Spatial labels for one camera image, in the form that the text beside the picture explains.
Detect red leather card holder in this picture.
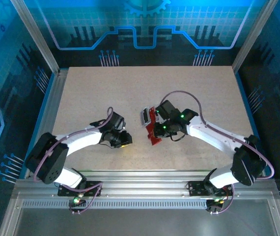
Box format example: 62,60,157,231
144,107,164,148

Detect grey front panel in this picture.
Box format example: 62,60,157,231
13,208,280,236

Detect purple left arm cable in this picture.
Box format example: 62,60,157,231
33,107,113,215

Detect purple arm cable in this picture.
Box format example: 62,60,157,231
33,107,113,215
160,90,276,214

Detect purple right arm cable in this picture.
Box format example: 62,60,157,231
160,90,276,214

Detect aluminium front rail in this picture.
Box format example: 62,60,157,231
12,169,278,209

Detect grey slotted cable duct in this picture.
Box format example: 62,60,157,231
21,200,209,210

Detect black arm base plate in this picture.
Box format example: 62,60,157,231
57,180,103,197
188,180,236,197

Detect side frame rail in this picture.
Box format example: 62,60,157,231
234,70,274,179
23,68,69,179

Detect black cable connector bracket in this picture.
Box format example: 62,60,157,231
68,196,87,215
205,198,225,215

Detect aluminium frame post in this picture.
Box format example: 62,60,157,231
231,0,280,73
10,0,60,74

